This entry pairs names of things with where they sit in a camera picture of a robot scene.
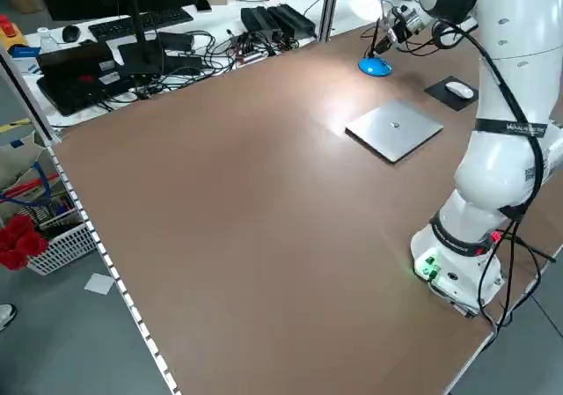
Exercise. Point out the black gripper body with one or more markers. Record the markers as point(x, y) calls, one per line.
point(398, 27)

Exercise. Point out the blue desk lamp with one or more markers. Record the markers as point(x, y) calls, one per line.
point(375, 67)

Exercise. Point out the black mouse mat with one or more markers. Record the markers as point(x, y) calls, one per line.
point(437, 91)

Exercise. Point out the white computer mouse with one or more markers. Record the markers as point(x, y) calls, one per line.
point(459, 89)

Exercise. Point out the silver closed laptop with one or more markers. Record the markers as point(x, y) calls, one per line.
point(393, 131)

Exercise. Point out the black finned power box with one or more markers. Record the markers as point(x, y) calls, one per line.
point(261, 21)
point(292, 19)

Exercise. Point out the black phone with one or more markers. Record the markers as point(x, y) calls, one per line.
point(203, 4)

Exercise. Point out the black power adapter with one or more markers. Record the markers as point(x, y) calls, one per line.
point(176, 41)

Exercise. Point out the black stand pole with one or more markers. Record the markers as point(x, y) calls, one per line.
point(143, 56)

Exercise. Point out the black keyboard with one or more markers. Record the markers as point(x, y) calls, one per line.
point(132, 23)

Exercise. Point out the black laptop case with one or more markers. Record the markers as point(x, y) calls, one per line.
point(75, 82)

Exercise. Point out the black computer mouse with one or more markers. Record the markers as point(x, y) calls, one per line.
point(71, 33)

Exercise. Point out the white bottle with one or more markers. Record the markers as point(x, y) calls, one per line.
point(46, 41)

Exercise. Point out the blue small box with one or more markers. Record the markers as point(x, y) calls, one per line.
point(26, 51)

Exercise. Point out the blue hoop racket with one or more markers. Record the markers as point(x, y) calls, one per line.
point(43, 179)

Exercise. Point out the white paper sheet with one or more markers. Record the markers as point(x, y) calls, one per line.
point(100, 283)

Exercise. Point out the yellow emergency stop box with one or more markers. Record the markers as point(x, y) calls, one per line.
point(9, 27)

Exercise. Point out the white plastic basket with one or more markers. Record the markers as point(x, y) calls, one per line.
point(66, 247)

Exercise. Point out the red artificial flowers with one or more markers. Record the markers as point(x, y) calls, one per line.
point(19, 243)

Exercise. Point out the person's foot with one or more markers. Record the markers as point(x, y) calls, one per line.
point(6, 316)

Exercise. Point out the aluminium post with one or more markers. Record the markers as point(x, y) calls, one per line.
point(329, 8)

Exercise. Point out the aluminium frame bar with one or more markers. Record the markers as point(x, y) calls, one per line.
point(26, 100)

